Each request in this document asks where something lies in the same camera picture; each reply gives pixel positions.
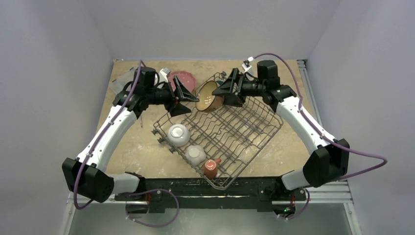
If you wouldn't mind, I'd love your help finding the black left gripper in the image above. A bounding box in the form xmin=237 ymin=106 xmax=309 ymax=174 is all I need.
xmin=146 ymin=76 xmax=199 ymax=116

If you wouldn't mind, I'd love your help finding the pink dotted plate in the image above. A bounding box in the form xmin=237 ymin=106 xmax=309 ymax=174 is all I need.
xmin=168 ymin=71 xmax=196 ymax=92

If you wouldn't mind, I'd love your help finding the brown ceramic bowl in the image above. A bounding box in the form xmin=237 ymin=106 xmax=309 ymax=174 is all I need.
xmin=196 ymin=80 xmax=224 ymax=113

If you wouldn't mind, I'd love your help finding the white ceramic bowl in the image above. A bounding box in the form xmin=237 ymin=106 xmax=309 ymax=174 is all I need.
xmin=167 ymin=124 xmax=190 ymax=147

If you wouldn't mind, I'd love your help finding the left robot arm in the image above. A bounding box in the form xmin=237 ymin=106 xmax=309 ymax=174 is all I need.
xmin=62 ymin=66 xmax=199 ymax=210

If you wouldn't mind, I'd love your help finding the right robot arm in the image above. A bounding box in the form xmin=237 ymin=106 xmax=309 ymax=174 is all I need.
xmin=212 ymin=60 xmax=349 ymax=199

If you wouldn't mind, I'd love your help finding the clear plastic screw box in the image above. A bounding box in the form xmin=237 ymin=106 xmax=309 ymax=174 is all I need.
xmin=109 ymin=67 xmax=136 ymax=94

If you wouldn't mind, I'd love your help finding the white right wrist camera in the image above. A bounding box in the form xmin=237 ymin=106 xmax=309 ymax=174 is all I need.
xmin=241 ymin=56 xmax=254 ymax=75

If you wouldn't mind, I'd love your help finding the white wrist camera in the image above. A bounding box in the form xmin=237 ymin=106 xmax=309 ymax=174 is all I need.
xmin=159 ymin=68 xmax=171 ymax=82
xmin=241 ymin=56 xmax=254 ymax=75

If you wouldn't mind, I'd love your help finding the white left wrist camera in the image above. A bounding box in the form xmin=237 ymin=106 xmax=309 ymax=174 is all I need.
xmin=159 ymin=68 xmax=171 ymax=82

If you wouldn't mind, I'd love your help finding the grey wire dish rack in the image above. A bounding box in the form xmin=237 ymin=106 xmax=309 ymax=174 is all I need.
xmin=151 ymin=70 xmax=284 ymax=190

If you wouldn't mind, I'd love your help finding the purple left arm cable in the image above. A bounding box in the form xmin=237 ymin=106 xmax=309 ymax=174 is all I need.
xmin=72 ymin=59 xmax=146 ymax=210

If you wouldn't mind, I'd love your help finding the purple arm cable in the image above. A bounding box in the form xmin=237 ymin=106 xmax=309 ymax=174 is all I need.
xmin=253 ymin=52 xmax=389 ymax=182
xmin=72 ymin=59 xmax=146 ymax=210

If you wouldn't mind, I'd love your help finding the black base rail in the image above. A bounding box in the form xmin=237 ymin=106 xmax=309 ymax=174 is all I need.
xmin=115 ymin=177 xmax=307 ymax=215

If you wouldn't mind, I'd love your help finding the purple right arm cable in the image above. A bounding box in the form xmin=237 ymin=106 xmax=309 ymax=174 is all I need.
xmin=253 ymin=52 xmax=389 ymax=182

